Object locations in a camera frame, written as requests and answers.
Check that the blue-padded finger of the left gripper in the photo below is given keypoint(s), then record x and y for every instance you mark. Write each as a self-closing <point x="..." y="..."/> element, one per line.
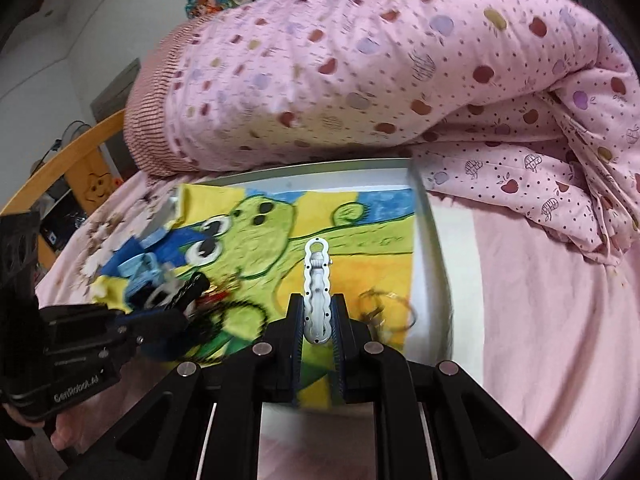
<point x="164" y="334"/>

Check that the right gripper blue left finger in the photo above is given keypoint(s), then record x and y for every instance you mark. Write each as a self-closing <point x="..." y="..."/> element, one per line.
<point x="293" y="342"/>

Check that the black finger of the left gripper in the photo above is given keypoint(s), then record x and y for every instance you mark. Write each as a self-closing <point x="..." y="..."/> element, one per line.
<point x="192" y="289"/>

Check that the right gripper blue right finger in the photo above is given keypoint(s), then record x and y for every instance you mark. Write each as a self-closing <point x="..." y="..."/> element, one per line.
<point x="353" y="365"/>

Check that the clear plastic hair clip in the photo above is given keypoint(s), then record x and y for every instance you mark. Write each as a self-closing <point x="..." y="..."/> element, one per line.
<point x="317" y="298"/>

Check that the grey square watch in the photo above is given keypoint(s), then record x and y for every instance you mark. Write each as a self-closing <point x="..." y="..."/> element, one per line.
<point x="163" y="294"/>

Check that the person's left hand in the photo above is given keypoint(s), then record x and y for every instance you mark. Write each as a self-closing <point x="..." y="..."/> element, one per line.
<point x="69" y="425"/>

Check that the green frog drawing towel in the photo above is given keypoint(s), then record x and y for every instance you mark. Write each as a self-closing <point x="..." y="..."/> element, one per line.
<point x="252" y="246"/>

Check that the grey tray box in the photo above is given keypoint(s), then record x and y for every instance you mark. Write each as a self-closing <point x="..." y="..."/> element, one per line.
<point x="427" y="340"/>

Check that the standing fan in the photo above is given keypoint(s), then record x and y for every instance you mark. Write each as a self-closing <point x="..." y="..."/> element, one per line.
<point x="73" y="131"/>

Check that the grey door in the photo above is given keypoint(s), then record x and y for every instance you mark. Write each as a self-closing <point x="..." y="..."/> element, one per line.
<point x="110" y="101"/>

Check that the pink apple-print quilt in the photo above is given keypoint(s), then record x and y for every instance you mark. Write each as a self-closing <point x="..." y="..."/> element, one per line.
<point x="531" y="105"/>

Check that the wooden bed frame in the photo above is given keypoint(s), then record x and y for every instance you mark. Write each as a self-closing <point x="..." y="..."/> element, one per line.
<point x="83" y="167"/>

